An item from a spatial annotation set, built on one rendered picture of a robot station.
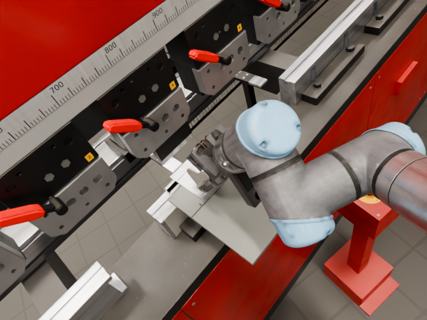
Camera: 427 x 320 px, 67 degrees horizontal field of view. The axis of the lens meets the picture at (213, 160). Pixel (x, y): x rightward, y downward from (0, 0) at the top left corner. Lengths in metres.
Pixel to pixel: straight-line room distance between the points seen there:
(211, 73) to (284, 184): 0.35
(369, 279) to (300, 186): 1.20
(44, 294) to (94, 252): 1.14
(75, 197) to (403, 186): 0.49
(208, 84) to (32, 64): 0.34
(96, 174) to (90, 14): 0.26
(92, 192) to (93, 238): 1.58
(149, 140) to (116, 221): 1.55
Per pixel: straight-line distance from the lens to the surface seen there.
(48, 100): 0.52
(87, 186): 0.61
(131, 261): 0.91
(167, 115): 0.65
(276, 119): 0.41
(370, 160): 0.45
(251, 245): 0.69
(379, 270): 1.62
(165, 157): 0.73
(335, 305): 1.68
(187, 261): 0.85
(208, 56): 0.62
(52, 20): 0.50
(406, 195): 0.41
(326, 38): 1.20
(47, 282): 1.03
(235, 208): 0.73
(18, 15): 0.49
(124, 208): 2.18
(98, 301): 0.85
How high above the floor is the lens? 1.62
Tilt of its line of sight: 49 degrees down
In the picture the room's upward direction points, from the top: 22 degrees counter-clockwise
